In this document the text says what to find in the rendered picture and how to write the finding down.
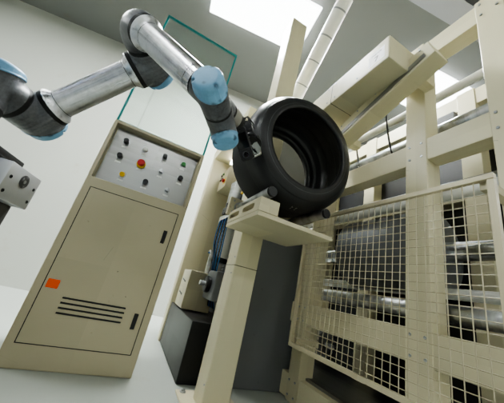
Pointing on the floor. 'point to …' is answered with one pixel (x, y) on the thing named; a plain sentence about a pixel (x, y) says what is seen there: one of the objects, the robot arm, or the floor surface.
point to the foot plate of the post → (185, 396)
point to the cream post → (243, 259)
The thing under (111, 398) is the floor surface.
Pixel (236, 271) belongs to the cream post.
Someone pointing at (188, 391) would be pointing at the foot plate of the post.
